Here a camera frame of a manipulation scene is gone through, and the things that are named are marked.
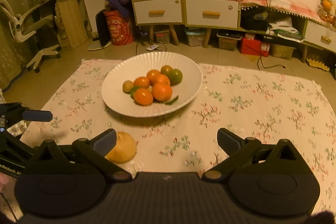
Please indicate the large orange tangerine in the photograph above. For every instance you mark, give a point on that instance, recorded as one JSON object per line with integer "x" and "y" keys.
{"x": 162, "y": 92}

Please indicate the small green lime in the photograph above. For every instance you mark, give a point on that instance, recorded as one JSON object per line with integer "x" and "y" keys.
{"x": 133, "y": 90}

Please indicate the green leaf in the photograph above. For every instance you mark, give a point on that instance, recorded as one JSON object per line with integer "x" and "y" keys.
{"x": 171, "y": 101}

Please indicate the white ribbed plate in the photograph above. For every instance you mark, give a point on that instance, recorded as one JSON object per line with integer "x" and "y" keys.
{"x": 138, "y": 66}

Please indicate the olive green tomato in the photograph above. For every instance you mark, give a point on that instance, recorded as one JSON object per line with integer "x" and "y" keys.
{"x": 166, "y": 69}

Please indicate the long low tv cabinet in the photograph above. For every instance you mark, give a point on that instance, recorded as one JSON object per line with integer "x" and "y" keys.
{"x": 311, "y": 37}

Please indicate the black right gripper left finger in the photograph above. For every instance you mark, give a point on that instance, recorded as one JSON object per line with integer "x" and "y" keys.
{"x": 93, "y": 153}

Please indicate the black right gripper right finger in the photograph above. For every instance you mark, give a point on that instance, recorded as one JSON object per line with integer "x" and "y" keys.
{"x": 241, "y": 152}

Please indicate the red box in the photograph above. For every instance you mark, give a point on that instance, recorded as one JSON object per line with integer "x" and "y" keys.
{"x": 254, "y": 47}

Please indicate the small orange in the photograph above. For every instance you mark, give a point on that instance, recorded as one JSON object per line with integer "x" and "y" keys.
{"x": 143, "y": 97}
{"x": 152, "y": 74}
{"x": 142, "y": 82}

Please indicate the white office chair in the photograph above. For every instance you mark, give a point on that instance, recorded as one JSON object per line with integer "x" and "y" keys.
{"x": 20, "y": 33}

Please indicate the pink cloth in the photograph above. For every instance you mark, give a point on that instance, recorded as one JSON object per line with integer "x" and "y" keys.
{"x": 292, "y": 6}

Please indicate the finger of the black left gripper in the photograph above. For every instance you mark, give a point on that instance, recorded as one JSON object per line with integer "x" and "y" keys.
{"x": 37, "y": 115}

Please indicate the left hand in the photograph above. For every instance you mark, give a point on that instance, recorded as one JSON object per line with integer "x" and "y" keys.
{"x": 4, "y": 180}

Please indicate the round tan melon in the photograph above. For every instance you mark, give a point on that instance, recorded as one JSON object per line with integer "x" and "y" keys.
{"x": 124, "y": 150}

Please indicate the floral tablecloth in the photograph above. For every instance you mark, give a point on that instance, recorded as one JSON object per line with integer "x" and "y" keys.
{"x": 267, "y": 106}

